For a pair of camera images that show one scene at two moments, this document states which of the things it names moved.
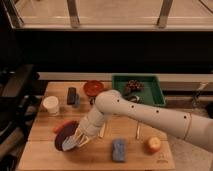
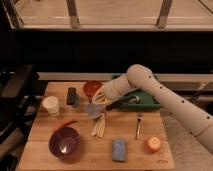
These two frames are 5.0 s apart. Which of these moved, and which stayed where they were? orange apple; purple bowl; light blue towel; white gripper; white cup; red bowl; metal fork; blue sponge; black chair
Moved: purple bowl; light blue towel; white gripper
Stayed: orange apple; black chair; metal fork; blue sponge; red bowl; white cup
